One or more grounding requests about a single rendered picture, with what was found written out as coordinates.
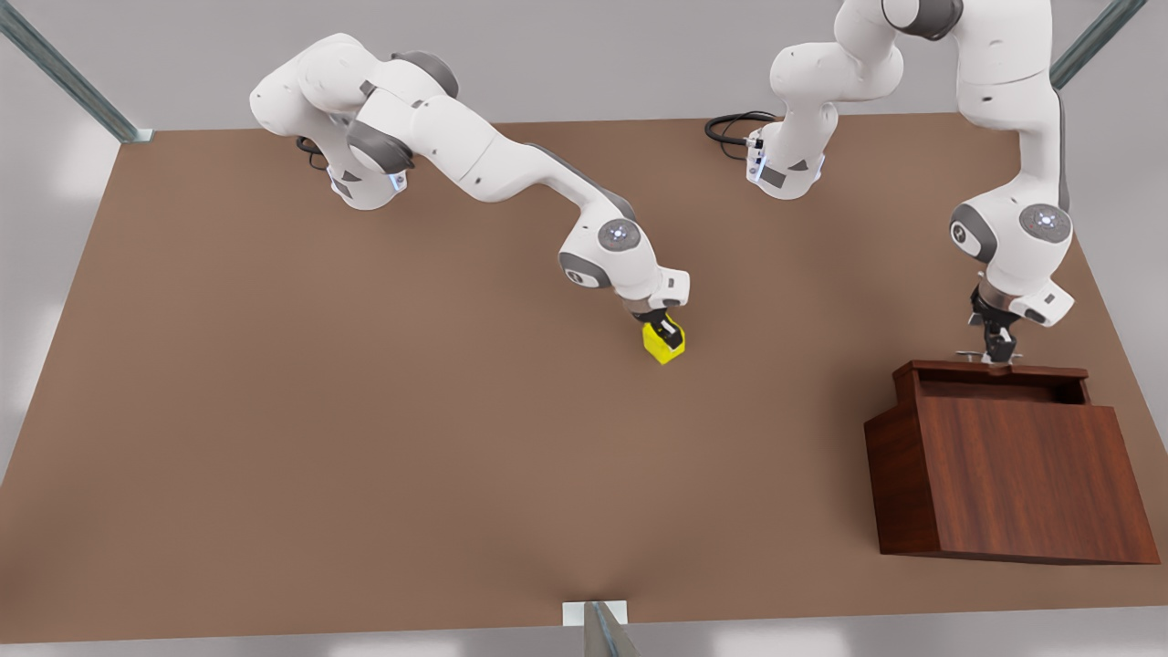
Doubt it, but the silver frame post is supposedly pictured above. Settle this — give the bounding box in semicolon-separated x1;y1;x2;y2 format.
562;600;641;657
1049;0;1149;90
0;0;154;144

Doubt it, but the brown wooden drawer cabinet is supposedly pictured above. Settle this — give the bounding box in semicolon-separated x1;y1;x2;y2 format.
864;360;1161;566

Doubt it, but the yellow square block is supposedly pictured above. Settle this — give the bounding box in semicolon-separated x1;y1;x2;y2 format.
642;315;686;366

